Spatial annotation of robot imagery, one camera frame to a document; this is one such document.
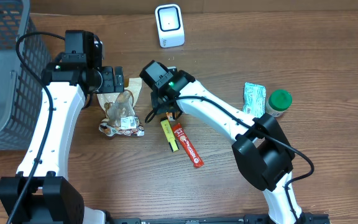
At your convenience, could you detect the orange Kleenex tissue pack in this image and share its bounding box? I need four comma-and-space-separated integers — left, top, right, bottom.
166, 112, 177, 121

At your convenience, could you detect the yellow black marker pen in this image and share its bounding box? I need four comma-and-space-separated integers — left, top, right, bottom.
160, 118, 179, 152

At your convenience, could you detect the brown cookie snack bag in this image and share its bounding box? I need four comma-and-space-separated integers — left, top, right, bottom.
98, 78, 145, 138

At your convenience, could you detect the red snack bar wrapper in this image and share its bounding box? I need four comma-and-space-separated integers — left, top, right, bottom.
173, 123, 204, 168

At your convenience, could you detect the teal wet wipes pack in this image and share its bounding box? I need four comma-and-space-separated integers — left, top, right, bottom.
242, 82, 266, 118

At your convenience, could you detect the green lid glass jar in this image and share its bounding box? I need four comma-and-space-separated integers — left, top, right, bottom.
265, 90, 293, 118

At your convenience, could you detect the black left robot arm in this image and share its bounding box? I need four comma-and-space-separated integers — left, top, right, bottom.
0, 30, 124, 223

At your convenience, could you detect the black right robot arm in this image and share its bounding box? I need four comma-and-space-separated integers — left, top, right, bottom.
140, 60, 305, 223

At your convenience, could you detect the white barcode scanner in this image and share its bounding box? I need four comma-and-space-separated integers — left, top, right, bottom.
155, 4, 185, 48

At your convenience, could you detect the grey plastic mesh basket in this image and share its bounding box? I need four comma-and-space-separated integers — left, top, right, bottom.
0, 0, 51, 150

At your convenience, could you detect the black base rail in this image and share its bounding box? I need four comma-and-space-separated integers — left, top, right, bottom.
106, 213, 331, 224

